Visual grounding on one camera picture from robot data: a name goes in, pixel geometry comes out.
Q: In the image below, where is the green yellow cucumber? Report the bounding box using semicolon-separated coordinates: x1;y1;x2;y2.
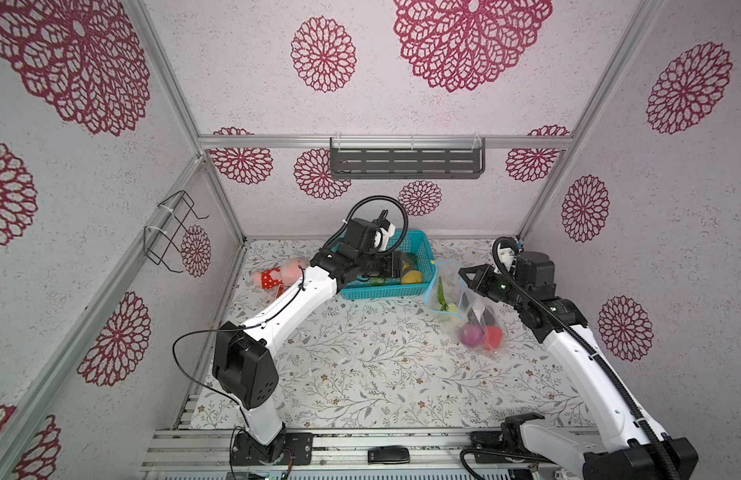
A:
400;252;417;275

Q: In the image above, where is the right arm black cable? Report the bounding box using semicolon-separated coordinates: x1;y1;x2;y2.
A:
458;235;683;480

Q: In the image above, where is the yellow green potato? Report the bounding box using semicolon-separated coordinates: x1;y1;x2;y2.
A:
400;270;424;285

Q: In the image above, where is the white radish with leaves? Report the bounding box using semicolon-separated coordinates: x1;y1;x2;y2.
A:
434;275;462;319

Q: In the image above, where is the dark eggplant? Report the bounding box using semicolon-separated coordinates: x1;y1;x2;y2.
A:
471;302;497;329

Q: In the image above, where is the teal plastic basket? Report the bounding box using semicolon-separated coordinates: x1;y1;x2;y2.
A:
340;230;434;300

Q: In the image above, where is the small black device on rail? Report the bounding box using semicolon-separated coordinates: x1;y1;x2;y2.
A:
368;446;410;465

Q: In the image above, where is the clear zip top bag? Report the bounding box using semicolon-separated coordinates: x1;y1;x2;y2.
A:
423;260;501;352

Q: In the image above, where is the black wire wall rack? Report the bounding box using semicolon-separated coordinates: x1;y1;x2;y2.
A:
142;190;212;278

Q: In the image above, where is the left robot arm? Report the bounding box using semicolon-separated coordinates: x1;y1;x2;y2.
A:
212;215;399;448

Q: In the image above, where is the grey wall shelf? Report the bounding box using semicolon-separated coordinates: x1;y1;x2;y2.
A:
328;137;485;180

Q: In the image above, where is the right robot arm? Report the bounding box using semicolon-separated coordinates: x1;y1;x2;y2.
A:
459;248;698;479

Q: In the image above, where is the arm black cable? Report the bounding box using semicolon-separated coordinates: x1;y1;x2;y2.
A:
458;235;683;480
170;195;410;463

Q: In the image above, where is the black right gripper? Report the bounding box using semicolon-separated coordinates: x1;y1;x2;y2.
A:
459;265;527;313

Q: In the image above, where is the purple onion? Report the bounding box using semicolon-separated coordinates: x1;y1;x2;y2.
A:
459;324;485;348

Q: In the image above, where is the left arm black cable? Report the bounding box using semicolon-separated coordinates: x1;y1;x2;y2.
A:
170;195;410;463

